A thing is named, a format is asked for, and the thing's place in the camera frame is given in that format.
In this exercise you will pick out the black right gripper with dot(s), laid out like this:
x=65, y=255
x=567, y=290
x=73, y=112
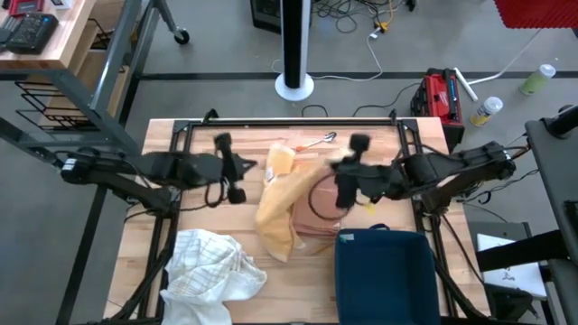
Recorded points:
x=375, y=178

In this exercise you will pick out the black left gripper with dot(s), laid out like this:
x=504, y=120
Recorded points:
x=201, y=169

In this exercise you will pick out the pink towel with white stripes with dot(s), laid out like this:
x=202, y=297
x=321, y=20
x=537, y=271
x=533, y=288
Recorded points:
x=323, y=201

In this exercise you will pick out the yellow checked towel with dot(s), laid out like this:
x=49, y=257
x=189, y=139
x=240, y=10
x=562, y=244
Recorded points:
x=280, y=212

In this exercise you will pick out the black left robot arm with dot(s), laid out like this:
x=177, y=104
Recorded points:
x=113, y=162

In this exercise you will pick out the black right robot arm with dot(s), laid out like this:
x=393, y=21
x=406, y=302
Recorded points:
x=451, y=164

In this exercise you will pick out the white waffle towel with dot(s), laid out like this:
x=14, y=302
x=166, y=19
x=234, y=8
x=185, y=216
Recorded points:
x=203, y=284

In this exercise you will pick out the red black tool case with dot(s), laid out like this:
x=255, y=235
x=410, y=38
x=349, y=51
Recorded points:
x=438, y=97

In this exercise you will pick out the navy fabric storage bin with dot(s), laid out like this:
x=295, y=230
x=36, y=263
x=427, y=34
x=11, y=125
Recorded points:
x=388, y=280

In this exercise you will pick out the white plastic tube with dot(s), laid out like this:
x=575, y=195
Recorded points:
x=465, y=83

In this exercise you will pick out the black caster wheel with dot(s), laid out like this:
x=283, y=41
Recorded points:
x=182, y=36

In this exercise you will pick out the orange power plug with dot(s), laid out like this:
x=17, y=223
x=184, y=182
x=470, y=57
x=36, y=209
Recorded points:
x=381, y=26

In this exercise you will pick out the yellow white wipes canister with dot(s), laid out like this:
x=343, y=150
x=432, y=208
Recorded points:
x=487, y=110

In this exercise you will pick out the black floor box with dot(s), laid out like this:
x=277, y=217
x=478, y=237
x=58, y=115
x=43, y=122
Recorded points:
x=266, y=13

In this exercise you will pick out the white paper sheet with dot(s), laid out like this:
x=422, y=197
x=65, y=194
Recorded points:
x=519, y=277

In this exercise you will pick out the grey equipment cart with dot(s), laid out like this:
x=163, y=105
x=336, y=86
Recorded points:
x=555, y=180

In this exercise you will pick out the green wipes canister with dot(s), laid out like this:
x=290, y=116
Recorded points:
x=537, y=80

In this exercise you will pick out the small white box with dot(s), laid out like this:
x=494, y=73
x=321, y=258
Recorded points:
x=61, y=2

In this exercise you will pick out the black keypad device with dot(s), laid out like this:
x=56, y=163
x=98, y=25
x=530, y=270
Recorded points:
x=31, y=34

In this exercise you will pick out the red foam panel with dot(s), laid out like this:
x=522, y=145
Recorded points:
x=537, y=11

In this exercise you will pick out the red flat device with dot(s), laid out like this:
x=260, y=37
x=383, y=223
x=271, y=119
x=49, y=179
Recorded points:
x=25, y=6

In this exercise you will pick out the black aluminium table frame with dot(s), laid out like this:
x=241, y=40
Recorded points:
x=280, y=122

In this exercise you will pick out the wooden workbench grey frame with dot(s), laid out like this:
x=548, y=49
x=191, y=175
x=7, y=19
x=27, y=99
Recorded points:
x=45, y=49

